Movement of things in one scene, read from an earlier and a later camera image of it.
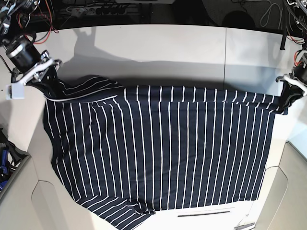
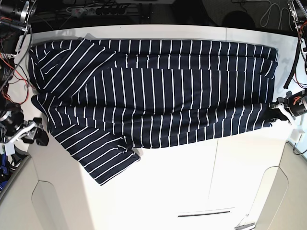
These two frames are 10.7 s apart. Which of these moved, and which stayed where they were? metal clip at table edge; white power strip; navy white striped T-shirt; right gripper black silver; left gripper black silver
Moved: navy white striped T-shirt; left gripper black silver; right gripper black silver
Stayed: metal clip at table edge; white power strip
